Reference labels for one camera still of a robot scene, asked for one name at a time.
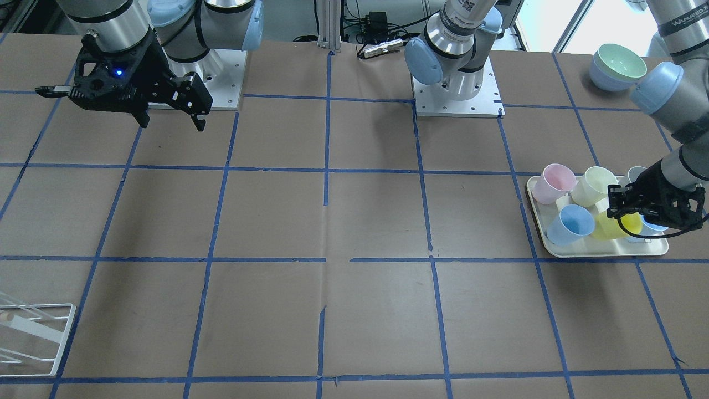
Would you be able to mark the pale yellow plastic cup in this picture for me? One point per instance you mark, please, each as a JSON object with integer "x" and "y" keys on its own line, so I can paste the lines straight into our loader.
{"x": 593, "y": 186}

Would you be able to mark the grey plastic cup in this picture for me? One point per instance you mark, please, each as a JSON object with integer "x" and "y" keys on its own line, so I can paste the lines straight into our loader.
{"x": 631, "y": 175}

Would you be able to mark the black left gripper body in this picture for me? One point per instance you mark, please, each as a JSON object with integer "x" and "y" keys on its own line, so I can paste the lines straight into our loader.
{"x": 660, "y": 183}

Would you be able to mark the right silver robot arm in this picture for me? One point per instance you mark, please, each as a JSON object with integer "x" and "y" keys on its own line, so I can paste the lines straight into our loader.
{"x": 180, "y": 26}

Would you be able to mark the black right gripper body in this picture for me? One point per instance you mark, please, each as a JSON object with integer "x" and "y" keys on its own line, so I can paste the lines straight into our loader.
{"x": 145, "y": 73}

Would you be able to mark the blue-grey bowl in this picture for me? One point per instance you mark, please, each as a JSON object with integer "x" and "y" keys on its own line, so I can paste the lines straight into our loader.
{"x": 605, "y": 80}

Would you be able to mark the green bowl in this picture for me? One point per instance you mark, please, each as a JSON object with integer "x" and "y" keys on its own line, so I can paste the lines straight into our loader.
{"x": 618, "y": 62}

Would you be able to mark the light blue cup front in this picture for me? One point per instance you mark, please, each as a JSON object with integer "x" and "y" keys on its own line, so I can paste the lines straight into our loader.
{"x": 570, "y": 225}
{"x": 650, "y": 230}

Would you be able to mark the pink plastic cup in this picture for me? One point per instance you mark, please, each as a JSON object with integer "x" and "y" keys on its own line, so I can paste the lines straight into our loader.
{"x": 555, "y": 181}

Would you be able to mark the white wire cup rack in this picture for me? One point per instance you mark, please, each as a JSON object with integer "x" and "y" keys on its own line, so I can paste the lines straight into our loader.
{"x": 34, "y": 339}

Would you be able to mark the cream plastic tray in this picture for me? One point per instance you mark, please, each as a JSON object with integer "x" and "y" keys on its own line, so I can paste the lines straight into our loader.
{"x": 588, "y": 246}

